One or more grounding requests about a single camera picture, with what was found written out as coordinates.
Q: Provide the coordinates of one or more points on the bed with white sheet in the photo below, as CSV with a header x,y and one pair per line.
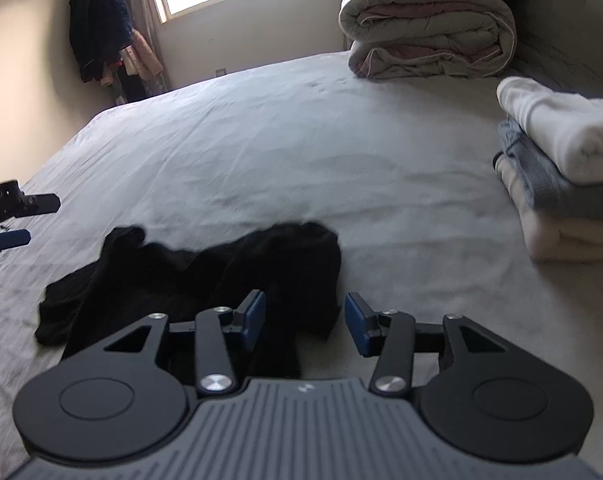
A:
x,y
281,160

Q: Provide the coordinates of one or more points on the hanging dark clothes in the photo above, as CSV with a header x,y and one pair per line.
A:
x,y
99,25

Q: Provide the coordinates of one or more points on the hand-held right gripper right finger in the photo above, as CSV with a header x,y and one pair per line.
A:
x,y
356,322

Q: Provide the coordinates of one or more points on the cream folded garment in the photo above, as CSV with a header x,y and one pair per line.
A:
x,y
566,240

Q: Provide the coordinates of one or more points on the folded grey pink quilt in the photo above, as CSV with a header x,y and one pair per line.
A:
x,y
431,35

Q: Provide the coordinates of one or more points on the grey quilted headboard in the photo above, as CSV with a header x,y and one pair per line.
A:
x,y
556,45

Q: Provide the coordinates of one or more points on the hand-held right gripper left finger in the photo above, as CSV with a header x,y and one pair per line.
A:
x,y
255,317

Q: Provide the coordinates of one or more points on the white folded garment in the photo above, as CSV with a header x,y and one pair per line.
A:
x,y
571,130

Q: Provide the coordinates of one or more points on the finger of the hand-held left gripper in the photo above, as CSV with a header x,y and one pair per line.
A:
x,y
11,239
41,203

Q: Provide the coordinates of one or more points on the grey folded garment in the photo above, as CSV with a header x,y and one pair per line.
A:
x,y
536,180

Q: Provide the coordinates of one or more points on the black garment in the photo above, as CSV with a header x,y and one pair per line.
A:
x,y
206,270

